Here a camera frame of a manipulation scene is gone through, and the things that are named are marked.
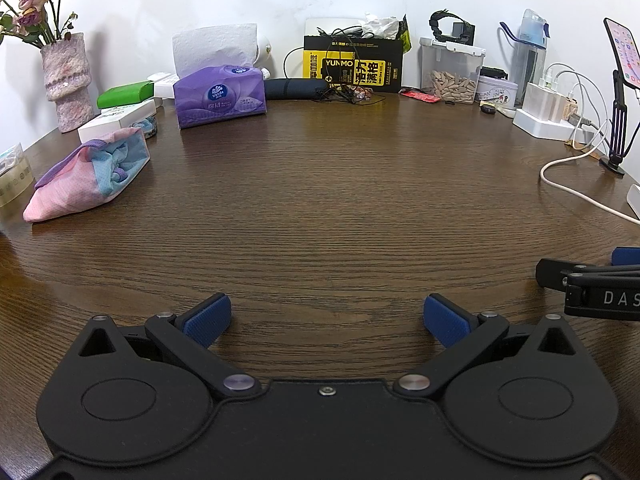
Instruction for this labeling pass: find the black earphone cable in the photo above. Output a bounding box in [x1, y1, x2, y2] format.
[283, 35, 387, 107]

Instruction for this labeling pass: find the pink and blue garment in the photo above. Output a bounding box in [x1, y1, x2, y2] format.
[23, 128, 151, 224]

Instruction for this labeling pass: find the flat white box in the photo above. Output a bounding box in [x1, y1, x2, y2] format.
[77, 99, 157, 144]

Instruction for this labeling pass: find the blue hair scrunchie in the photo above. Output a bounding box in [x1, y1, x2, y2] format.
[132, 115, 160, 138]

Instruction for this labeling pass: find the red snack packet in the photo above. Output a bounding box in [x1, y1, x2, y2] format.
[400, 88, 441, 105]

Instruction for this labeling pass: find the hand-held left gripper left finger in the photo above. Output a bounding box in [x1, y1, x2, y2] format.
[76, 292, 263, 403]

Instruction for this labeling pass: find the clear container of seeds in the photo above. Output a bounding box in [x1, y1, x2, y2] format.
[418, 36, 486, 106]

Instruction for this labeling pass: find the white charging cable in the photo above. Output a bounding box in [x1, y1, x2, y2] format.
[539, 62, 640, 224]

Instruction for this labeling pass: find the clear blue water bottle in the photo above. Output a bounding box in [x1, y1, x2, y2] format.
[498, 8, 551, 87]

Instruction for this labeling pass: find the dried rose bouquet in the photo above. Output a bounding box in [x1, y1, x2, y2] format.
[0, 0, 79, 52]

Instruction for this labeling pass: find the green box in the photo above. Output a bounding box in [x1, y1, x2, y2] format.
[96, 81, 155, 110]

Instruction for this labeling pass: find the small white box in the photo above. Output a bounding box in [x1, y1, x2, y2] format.
[147, 72, 181, 99]

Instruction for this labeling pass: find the smartphone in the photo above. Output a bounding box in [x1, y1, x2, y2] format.
[603, 17, 640, 92]

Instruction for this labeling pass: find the white round lamp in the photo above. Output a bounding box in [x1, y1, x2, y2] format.
[254, 35, 274, 79]

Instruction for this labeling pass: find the pink speckled vase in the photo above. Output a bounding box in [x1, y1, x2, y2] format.
[41, 32, 96, 134]

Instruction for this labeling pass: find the yellow and black box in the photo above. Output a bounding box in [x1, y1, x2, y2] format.
[303, 35, 404, 94]

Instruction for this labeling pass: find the white power strip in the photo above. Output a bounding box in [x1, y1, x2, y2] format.
[513, 80, 601, 141]

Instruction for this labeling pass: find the yellow green packet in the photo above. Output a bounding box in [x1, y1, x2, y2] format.
[397, 13, 412, 54]

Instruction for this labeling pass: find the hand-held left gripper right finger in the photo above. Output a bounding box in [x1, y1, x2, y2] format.
[392, 292, 577, 401]

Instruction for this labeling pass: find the purple tissue pack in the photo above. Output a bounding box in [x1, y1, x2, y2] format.
[172, 23, 266, 130]

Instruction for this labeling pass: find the dark blue fabric roll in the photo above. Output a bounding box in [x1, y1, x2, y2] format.
[262, 78, 327, 101]

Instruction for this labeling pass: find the crumpled white tissue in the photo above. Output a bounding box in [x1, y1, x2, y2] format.
[359, 12, 401, 40]

